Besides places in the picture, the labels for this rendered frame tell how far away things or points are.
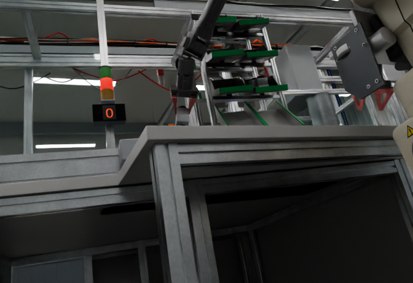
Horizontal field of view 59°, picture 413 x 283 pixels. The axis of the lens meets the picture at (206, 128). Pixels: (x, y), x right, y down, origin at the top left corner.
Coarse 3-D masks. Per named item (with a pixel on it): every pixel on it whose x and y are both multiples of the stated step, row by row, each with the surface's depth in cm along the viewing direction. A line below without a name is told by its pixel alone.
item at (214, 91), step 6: (234, 78) 162; (240, 78) 152; (210, 84) 151; (216, 84) 163; (222, 84) 163; (228, 84) 164; (234, 84) 163; (240, 84) 153; (216, 90) 140; (222, 90) 135; (228, 90) 136; (234, 90) 136; (240, 90) 136; (246, 90) 137; (252, 90) 137
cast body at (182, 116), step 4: (180, 108) 131; (184, 108) 131; (188, 108) 132; (176, 112) 130; (180, 112) 130; (184, 112) 131; (188, 112) 131; (176, 116) 129; (180, 116) 129; (184, 116) 129; (188, 116) 129; (176, 120) 128; (180, 120) 128; (184, 120) 128; (188, 120) 128; (176, 124) 130; (180, 124) 132; (184, 124) 130
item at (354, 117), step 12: (288, 96) 227; (300, 96) 229; (312, 96) 232; (336, 96) 238; (348, 96) 240; (288, 108) 223; (300, 108) 226; (312, 108) 228; (336, 108) 234; (348, 108) 236; (312, 120) 224; (348, 120) 232; (360, 120) 235; (372, 120) 238
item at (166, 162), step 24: (168, 144) 70; (192, 144) 72; (216, 144) 74; (240, 144) 76; (264, 144) 79; (288, 144) 81; (312, 144) 84; (336, 144) 87; (360, 144) 90; (384, 144) 93; (168, 168) 68; (192, 168) 74; (168, 192) 66; (168, 216) 64; (168, 240) 62; (168, 264) 61; (192, 264) 62
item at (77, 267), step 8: (40, 264) 264; (48, 264) 266; (56, 264) 267; (64, 264) 269; (72, 264) 270; (80, 264) 271; (16, 272) 259; (24, 272) 260; (32, 272) 261; (40, 272) 262; (48, 272) 264; (56, 272) 265; (64, 272) 267; (72, 272) 268; (80, 272) 269; (16, 280) 257; (24, 280) 258; (32, 280) 259; (40, 280) 261; (48, 280) 262; (56, 280) 263; (64, 280) 265; (72, 280) 266; (80, 280) 267
